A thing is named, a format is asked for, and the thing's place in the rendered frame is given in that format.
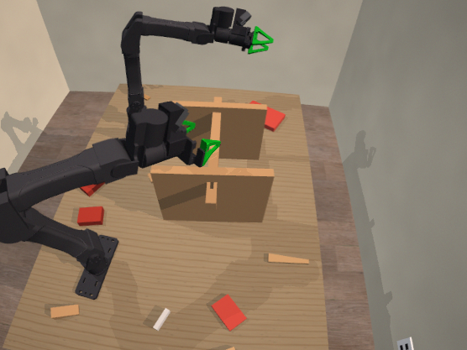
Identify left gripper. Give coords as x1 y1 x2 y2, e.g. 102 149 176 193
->
228 26 273 55

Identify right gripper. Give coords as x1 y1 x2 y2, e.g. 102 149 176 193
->
162 120 221 167

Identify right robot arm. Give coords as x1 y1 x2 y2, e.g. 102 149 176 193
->
0 101 189 300

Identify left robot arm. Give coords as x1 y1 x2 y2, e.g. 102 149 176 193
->
121 7 252 121

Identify orange rectangular block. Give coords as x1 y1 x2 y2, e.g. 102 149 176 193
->
50 305 79 320

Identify brown wooden board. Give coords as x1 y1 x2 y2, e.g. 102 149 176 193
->
172 101 267 160
150 165 275 222

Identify small white rectangular block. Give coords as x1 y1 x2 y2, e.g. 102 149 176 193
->
153 309 171 331

